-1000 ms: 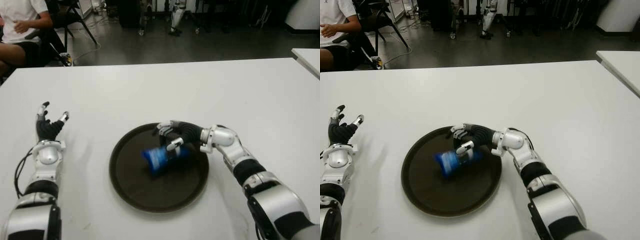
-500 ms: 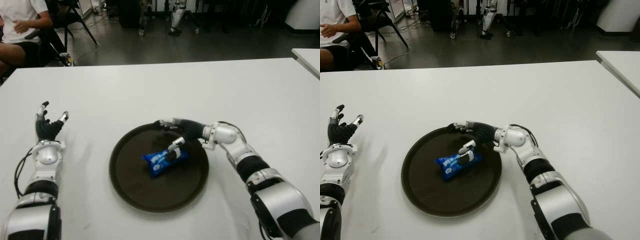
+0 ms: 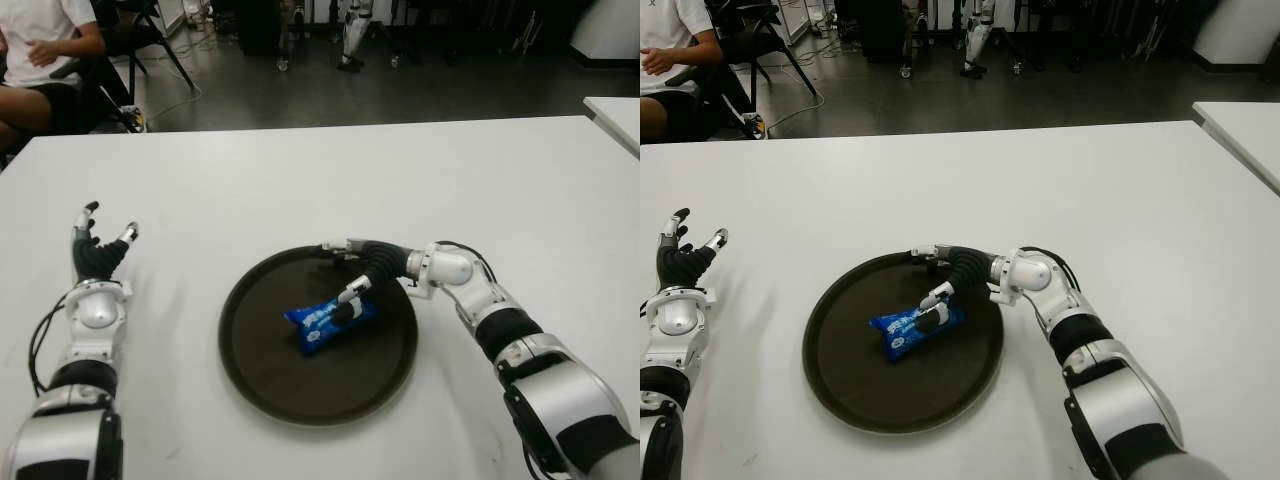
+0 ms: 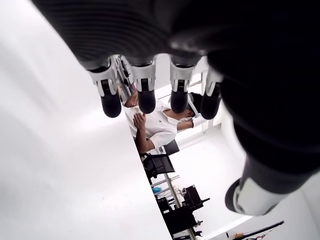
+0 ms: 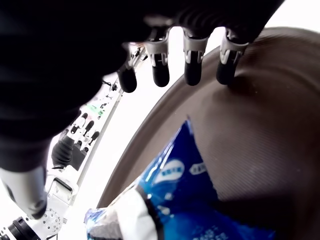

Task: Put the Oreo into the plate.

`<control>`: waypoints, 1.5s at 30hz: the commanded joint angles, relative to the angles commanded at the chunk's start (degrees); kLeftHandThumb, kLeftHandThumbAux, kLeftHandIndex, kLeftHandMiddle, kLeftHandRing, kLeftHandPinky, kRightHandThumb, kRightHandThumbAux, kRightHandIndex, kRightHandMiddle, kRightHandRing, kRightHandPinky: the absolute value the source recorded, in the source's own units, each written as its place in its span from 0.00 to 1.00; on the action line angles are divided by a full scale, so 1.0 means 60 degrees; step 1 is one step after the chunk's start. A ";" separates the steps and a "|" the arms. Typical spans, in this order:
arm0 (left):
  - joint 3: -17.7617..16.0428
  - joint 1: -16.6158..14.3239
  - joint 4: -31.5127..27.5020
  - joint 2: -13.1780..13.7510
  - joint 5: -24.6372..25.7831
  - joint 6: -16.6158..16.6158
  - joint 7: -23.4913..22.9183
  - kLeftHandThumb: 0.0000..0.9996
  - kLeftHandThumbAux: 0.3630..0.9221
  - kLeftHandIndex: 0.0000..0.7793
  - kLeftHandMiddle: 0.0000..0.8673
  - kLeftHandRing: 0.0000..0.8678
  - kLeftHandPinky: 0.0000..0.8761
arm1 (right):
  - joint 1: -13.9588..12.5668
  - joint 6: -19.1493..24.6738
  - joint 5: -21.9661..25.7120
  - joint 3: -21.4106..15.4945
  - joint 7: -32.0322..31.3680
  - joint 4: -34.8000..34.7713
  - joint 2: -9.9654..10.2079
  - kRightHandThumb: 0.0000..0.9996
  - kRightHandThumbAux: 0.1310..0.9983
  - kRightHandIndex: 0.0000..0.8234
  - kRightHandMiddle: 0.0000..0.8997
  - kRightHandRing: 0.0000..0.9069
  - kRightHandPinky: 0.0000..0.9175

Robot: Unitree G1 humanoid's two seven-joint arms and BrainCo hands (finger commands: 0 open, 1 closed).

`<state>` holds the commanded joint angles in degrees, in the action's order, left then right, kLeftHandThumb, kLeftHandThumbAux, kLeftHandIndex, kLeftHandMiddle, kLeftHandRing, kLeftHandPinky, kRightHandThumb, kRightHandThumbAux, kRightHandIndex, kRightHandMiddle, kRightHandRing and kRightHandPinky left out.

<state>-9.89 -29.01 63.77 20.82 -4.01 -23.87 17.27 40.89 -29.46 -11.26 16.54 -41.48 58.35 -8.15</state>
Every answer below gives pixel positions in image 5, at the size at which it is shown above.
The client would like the round brown tray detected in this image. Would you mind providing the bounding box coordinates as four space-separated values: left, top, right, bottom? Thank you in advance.
96 26 320 240

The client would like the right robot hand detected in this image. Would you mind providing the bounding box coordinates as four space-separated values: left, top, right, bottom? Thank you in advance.
0 0 286 221

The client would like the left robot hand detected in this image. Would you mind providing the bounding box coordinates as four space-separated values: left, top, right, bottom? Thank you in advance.
50 112 101 170

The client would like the blue Oreo packet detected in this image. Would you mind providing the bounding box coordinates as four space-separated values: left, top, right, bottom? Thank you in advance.
83 119 276 240

